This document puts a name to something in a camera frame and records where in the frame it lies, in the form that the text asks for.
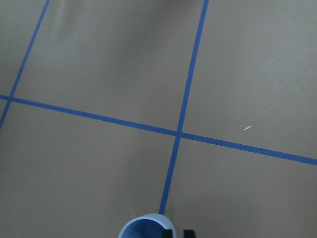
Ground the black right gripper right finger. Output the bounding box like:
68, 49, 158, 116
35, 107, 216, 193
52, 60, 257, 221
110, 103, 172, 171
183, 230, 196, 238

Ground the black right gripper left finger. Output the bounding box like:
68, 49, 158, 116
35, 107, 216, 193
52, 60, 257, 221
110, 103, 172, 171
161, 229, 173, 238

